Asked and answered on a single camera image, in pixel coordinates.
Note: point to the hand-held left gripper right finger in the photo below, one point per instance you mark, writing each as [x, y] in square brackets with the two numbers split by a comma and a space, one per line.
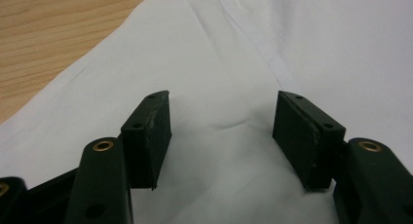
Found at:
[300, 142]

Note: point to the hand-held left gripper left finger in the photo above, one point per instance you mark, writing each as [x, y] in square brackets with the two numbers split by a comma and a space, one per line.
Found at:
[147, 142]

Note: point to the white collared shirt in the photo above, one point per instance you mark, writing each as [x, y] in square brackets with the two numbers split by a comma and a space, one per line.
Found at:
[227, 55]

